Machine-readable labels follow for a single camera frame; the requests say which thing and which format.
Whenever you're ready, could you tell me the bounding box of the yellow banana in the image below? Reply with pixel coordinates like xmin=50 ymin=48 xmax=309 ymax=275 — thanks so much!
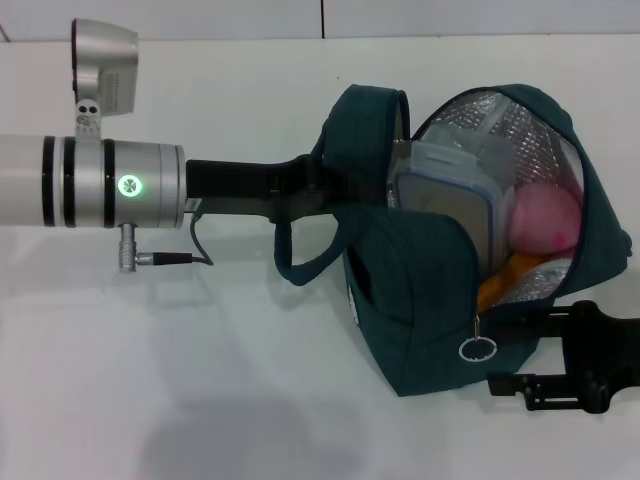
xmin=477 ymin=252 xmax=544 ymax=314

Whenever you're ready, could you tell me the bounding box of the silver zipper pull ring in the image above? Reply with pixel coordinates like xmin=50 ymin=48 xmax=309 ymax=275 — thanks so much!
xmin=458 ymin=314 xmax=497 ymax=361

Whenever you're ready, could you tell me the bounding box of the clear plastic blue-rimmed food container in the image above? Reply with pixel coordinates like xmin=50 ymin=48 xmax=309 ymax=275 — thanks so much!
xmin=387 ymin=99 xmax=521 ymax=281

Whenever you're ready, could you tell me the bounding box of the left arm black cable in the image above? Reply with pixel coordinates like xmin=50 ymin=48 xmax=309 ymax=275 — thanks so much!
xmin=117 ymin=199 xmax=215 ymax=275

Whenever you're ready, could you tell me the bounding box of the dark teal insulated lunch bag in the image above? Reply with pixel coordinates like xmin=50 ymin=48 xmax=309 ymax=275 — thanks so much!
xmin=273 ymin=82 xmax=629 ymax=400

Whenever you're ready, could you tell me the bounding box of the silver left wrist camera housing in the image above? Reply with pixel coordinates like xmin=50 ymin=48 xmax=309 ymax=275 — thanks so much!
xmin=72 ymin=18 xmax=140 ymax=139

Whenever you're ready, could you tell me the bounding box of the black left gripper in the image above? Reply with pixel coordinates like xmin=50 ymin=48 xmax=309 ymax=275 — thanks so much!
xmin=187 ymin=154 xmax=389 ymax=224

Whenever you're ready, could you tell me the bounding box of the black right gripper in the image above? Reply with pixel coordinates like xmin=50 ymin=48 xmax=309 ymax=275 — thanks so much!
xmin=488 ymin=300 xmax=640 ymax=412

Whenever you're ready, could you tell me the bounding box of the pink toy peach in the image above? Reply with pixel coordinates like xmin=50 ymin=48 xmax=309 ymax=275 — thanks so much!
xmin=509 ymin=184 xmax=584 ymax=256

